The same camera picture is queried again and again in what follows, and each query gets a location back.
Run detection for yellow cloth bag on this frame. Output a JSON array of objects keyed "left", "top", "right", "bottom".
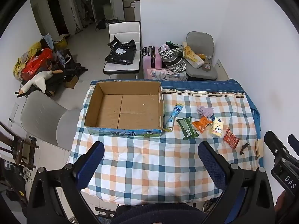
[{"left": 13, "top": 42, "right": 42, "bottom": 75}]

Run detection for white padded chair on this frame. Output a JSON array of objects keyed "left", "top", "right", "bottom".
[{"left": 103, "top": 21, "right": 142, "bottom": 79}]

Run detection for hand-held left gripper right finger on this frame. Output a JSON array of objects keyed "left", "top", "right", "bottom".
[{"left": 198, "top": 141, "right": 275, "bottom": 224}]

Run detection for grey shell chair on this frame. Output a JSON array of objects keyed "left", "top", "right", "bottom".
[{"left": 21, "top": 91, "right": 81, "bottom": 146}]

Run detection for green snack packet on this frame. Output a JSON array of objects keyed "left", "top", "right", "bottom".
[{"left": 176, "top": 116, "right": 199, "bottom": 140}]

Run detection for red plastic bag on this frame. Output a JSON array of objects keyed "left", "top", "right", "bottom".
[{"left": 21, "top": 48, "right": 54, "bottom": 80}]

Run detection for purple socks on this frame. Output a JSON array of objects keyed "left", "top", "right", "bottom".
[{"left": 196, "top": 106, "right": 215, "bottom": 118}]

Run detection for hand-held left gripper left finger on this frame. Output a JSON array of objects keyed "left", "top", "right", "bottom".
[{"left": 26, "top": 141, "right": 105, "bottom": 224}]

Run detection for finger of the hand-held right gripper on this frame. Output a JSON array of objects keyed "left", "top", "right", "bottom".
[
  {"left": 264, "top": 131, "right": 289, "bottom": 161},
  {"left": 287, "top": 134, "right": 299, "bottom": 156}
]

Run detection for black plastic bag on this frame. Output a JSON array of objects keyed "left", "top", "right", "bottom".
[{"left": 105, "top": 36, "right": 137, "bottom": 65}]

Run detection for orange snack packet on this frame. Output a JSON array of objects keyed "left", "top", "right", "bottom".
[{"left": 192, "top": 116, "right": 213, "bottom": 134}]

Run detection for small brown cardboard box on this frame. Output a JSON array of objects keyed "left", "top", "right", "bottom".
[{"left": 64, "top": 75, "right": 79, "bottom": 88}]

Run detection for person's dark clothing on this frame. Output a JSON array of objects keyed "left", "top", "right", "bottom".
[{"left": 112, "top": 204, "right": 211, "bottom": 224}]

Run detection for grey padded chair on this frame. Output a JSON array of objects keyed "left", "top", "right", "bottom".
[{"left": 186, "top": 31, "right": 218, "bottom": 81}]

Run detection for blue drink powder sachet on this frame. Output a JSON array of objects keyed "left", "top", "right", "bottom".
[{"left": 163, "top": 103, "right": 185, "bottom": 132}]

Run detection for yellow bin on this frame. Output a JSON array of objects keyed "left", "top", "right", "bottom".
[{"left": 54, "top": 35, "right": 70, "bottom": 50}]

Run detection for white goose plush toy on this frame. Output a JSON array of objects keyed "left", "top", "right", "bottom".
[{"left": 20, "top": 70, "right": 64, "bottom": 96}]

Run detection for dark wooden folding frame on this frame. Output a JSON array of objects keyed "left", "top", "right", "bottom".
[{"left": 0, "top": 121, "right": 40, "bottom": 171}]

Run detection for floral wrapped pack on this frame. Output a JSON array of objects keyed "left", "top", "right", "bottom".
[{"left": 147, "top": 68, "right": 187, "bottom": 81}]

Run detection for red snack packet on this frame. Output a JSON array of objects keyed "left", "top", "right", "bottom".
[{"left": 223, "top": 128, "right": 241, "bottom": 149}]

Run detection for yellow and white bag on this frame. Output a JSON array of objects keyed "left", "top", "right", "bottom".
[{"left": 183, "top": 42, "right": 205, "bottom": 69}]

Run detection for pink suitcase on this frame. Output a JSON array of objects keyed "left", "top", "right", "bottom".
[{"left": 142, "top": 46, "right": 163, "bottom": 79}]

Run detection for black floor bag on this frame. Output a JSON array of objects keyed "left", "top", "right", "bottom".
[{"left": 96, "top": 18, "right": 108, "bottom": 31}]

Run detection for patterned tote bag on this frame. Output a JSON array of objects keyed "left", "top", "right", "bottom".
[{"left": 158, "top": 42, "right": 187, "bottom": 73}]

